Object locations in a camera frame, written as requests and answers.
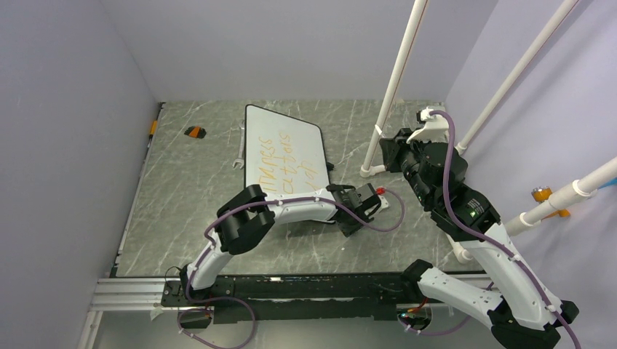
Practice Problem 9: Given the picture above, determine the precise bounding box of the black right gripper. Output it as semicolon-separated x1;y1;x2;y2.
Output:
381;127;435;206

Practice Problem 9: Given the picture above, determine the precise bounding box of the black framed whiteboard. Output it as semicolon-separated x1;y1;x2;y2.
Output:
244;104;330;195

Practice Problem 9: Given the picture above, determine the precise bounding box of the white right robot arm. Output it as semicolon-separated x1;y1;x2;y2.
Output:
379;128;579;348

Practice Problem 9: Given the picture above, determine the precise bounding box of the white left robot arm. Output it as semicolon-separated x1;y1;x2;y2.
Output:
180;184;382;305

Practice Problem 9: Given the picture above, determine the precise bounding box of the silver open-end wrench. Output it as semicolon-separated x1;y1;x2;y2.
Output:
232;120;246;169

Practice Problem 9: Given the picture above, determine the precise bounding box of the orange black hex key set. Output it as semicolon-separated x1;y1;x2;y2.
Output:
184;126;207;139

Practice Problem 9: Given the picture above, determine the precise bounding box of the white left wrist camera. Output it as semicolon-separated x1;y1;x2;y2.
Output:
370;187;390;215

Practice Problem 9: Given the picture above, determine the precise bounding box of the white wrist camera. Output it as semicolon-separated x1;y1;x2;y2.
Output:
406;107;449;144
370;187;390;215

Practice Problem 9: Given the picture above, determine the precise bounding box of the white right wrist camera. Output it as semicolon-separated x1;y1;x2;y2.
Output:
406;107;449;144

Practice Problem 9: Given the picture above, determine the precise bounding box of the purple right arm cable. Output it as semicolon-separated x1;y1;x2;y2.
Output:
397;109;582;349

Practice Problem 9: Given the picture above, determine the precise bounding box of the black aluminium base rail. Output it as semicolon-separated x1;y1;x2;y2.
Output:
91;272;427;324

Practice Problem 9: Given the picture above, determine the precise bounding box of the white pvc pipe frame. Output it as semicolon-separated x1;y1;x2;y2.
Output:
360;1;616;236

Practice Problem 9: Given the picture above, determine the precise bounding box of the yellow handled tool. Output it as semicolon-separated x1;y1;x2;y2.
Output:
148;120;157;140

